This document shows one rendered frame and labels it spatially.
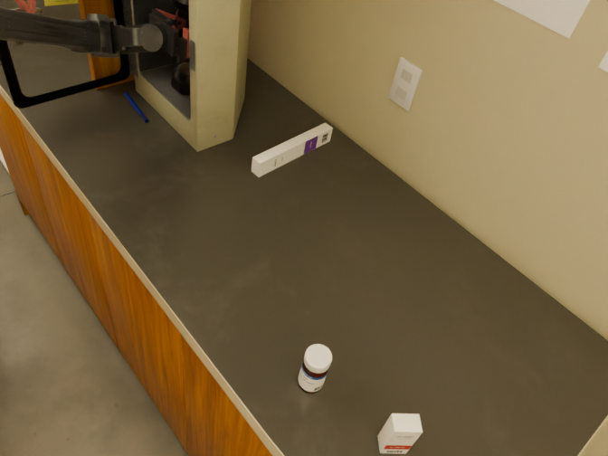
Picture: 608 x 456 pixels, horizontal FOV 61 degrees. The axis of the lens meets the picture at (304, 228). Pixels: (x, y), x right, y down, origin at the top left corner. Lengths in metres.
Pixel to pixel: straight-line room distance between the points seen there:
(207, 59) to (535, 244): 0.85
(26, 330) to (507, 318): 1.70
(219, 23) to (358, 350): 0.74
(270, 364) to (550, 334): 0.60
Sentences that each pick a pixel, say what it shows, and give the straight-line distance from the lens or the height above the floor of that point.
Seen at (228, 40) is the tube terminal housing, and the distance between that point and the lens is 1.24.
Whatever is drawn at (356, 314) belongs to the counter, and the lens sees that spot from 1.06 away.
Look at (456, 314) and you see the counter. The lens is 1.14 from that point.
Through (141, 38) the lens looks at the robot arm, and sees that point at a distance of 1.20.
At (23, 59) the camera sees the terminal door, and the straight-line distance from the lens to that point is 1.40.
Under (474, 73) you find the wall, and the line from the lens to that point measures 1.22.
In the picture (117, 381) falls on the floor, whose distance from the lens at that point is 2.03.
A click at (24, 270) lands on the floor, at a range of 2.39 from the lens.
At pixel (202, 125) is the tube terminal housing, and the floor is 1.02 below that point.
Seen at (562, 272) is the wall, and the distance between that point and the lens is 1.28.
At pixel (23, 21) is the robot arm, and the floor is 1.34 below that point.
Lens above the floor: 1.79
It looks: 46 degrees down
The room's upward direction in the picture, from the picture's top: 12 degrees clockwise
